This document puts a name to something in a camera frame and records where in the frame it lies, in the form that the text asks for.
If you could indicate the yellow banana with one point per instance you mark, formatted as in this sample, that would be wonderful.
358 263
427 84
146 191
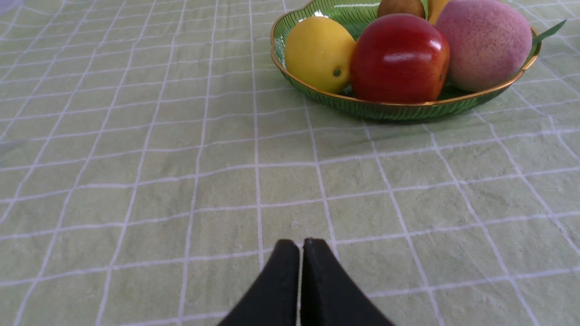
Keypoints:
435 7

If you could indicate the brown kiwi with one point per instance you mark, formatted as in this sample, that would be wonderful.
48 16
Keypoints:
413 7

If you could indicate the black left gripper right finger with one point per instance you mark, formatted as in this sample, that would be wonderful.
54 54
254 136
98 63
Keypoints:
329 297

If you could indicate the pink peach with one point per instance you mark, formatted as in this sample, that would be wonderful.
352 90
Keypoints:
488 39

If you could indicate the green glass fruit bowl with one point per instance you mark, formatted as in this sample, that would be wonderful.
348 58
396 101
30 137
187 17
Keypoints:
355 15

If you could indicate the green checked tablecloth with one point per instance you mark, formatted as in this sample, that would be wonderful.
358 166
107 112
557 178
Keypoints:
152 154

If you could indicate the yellow lemon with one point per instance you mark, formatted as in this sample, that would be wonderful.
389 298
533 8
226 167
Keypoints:
318 51

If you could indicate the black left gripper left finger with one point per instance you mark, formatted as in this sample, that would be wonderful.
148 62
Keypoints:
272 298

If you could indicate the red apple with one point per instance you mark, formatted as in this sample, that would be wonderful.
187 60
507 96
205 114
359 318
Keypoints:
399 58

